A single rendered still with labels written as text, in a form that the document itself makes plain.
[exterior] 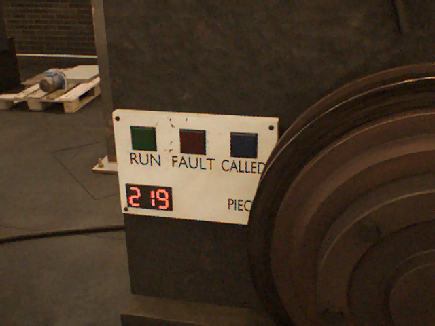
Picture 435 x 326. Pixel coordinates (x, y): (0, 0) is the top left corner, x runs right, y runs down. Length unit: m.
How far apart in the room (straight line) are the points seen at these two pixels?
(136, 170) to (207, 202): 0.13
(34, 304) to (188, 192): 1.74
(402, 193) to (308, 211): 0.12
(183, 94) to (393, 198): 0.37
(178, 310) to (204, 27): 0.50
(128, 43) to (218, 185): 0.26
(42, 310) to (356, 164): 2.00
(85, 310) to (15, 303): 0.33
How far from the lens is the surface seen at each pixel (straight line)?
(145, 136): 0.80
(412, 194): 0.55
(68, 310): 2.41
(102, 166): 3.67
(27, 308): 2.48
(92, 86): 5.43
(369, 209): 0.56
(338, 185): 0.60
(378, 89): 0.60
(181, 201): 0.83
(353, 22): 0.73
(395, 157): 0.58
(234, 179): 0.79
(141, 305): 0.97
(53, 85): 5.19
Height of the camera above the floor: 1.48
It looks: 24 degrees down
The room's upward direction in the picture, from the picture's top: 1 degrees counter-clockwise
